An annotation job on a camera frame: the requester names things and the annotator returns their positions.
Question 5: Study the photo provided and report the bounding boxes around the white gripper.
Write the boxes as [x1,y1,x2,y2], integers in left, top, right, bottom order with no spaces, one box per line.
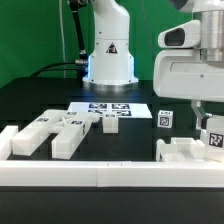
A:
[153,49,224,130]

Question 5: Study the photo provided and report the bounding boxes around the white chair seat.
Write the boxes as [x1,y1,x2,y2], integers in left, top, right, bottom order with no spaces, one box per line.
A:
[156,137,206,162]

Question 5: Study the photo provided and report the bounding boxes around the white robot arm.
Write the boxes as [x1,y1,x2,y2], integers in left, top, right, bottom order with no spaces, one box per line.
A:
[68,0,224,119]

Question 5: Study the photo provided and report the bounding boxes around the white chair back piece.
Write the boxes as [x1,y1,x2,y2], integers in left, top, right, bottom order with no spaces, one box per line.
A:
[12,109,100,160]

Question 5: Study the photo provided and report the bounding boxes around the white sheet with tags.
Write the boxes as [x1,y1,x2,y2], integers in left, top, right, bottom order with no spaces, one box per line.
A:
[68,102,152,119]

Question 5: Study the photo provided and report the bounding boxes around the white U-shaped fence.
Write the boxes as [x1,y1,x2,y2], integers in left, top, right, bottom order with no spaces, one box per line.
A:
[0,126,224,188]

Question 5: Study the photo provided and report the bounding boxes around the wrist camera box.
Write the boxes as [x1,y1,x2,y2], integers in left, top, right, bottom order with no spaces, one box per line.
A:
[158,20,201,49]

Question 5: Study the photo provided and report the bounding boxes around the black cable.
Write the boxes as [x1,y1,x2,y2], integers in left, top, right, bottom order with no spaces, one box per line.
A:
[31,60,88,78]

